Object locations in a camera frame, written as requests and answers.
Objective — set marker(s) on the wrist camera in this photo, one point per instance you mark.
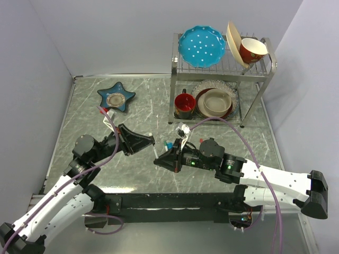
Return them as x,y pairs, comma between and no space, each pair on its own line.
183,131
108,117

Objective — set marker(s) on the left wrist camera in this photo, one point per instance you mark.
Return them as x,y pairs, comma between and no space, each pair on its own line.
108,117

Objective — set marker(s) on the cream plate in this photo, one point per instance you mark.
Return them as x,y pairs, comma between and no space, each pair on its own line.
234,41

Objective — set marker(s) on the blue polka dot plate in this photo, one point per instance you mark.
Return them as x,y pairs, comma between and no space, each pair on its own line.
202,46

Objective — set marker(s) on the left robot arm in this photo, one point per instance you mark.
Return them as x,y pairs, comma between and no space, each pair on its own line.
73,194

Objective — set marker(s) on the blue star shaped dish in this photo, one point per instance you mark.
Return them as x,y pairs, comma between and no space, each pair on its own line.
115,97

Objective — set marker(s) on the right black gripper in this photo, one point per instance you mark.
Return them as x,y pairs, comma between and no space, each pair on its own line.
172,160

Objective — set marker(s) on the red bowl white inside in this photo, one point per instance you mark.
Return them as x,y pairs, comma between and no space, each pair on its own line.
252,50

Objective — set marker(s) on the red rimmed plate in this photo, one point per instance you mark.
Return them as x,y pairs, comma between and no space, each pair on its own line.
199,103

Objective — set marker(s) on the black base bar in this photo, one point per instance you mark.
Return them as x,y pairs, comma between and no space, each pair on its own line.
172,207

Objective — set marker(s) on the metal dish rack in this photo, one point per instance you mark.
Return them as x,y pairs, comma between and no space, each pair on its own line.
185,76

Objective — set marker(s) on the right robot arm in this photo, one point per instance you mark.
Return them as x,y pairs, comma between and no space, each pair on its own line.
255,185

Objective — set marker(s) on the red and black mug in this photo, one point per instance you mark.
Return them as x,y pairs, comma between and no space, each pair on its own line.
184,104

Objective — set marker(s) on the beige bowl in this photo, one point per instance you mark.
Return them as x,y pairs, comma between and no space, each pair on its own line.
216,102

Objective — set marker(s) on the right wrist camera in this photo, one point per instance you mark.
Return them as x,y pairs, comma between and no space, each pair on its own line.
183,131

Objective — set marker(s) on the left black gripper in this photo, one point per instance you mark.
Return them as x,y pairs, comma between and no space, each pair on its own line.
131,142

